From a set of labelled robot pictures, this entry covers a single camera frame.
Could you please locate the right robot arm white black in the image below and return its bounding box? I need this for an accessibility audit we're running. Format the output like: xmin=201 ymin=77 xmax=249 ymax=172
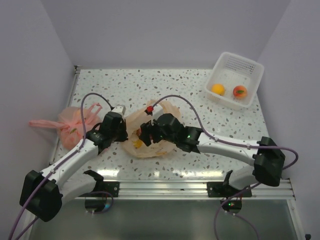
xmin=138 ymin=113 xmax=285 ymax=197

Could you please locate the white plastic basket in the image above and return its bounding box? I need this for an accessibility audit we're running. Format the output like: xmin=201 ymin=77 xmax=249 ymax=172
xmin=204 ymin=52 xmax=265 ymax=110

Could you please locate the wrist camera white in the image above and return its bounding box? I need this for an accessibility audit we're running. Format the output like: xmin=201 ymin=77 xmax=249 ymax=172
xmin=111 ymin=105 xmax=126 ymax=118
xmin=144 ymin=104 xmax=164 ymax=121

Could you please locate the small brown fruit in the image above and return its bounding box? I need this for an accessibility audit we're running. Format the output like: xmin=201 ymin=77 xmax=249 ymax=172
xmin=211 ymin=83 xmax=225 ymax=96

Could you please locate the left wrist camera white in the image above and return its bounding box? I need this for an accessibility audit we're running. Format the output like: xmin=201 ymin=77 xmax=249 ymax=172
xmin=111 ymin=105 xmax=126 ymax=118

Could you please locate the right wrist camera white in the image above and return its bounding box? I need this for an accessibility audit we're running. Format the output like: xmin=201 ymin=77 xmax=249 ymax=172
xmin=144 ymin=104 xmax=164 ymax=121

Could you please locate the aluminium rail front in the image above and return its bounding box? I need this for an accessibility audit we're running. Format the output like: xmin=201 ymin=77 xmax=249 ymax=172
xmin=72 ymin=178 xmax=293 ymax=201

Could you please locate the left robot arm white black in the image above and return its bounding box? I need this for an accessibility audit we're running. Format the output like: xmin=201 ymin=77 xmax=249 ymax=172
xmin=19 ymin=105 xmax=128 ymax=222

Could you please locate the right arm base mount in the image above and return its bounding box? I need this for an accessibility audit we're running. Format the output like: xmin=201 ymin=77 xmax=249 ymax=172
xmin=206 ymin=170 xmax=252 ymax=214

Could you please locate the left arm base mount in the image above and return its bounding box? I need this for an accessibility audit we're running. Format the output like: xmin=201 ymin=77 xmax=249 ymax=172
xmin=82 ymin=170 xmax=120 ymax=215

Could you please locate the pink plastic bag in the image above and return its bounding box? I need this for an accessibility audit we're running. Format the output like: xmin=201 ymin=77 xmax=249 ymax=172
xmin=28 ymin=103 xmax=103 ymax=150

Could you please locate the peach fruit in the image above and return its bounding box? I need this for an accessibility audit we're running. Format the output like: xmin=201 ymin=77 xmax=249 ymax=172
xmin=232 ymin=85 xmax=248 ymax=99

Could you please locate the orange plastic bag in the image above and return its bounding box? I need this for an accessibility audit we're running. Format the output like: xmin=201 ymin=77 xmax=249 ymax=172
xmin=121 ymin=108 xmax=175 ymax=158

